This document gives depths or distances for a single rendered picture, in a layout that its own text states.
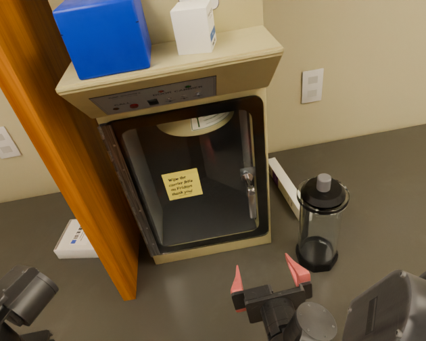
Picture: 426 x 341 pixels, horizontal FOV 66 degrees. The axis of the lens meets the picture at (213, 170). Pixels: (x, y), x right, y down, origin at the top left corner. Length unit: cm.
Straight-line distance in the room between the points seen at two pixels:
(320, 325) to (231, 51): 39
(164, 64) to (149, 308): 59
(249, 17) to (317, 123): 74
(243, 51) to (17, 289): 45
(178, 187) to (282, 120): 60
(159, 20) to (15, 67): 22
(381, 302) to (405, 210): 89
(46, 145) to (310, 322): 47
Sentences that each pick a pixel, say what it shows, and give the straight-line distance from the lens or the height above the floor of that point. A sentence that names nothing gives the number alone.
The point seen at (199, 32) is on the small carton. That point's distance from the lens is 49.
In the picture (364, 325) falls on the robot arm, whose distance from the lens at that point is 20.
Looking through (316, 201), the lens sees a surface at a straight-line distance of 71.
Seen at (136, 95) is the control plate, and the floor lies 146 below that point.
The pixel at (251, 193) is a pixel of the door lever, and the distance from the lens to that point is 69.
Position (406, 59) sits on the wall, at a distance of 131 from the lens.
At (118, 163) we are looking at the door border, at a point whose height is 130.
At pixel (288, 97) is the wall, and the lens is 117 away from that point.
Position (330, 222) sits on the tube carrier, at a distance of 75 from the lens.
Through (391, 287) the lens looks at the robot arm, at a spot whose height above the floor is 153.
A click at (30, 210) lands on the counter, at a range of 131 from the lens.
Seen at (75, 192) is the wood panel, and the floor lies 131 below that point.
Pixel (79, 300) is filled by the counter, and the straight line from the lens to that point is 96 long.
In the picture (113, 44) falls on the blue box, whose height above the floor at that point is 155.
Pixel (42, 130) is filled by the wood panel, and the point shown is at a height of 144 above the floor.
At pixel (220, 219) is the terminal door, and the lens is 81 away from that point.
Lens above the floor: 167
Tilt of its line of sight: 39 degrees down
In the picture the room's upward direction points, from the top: 10 degrees counter-clockwise
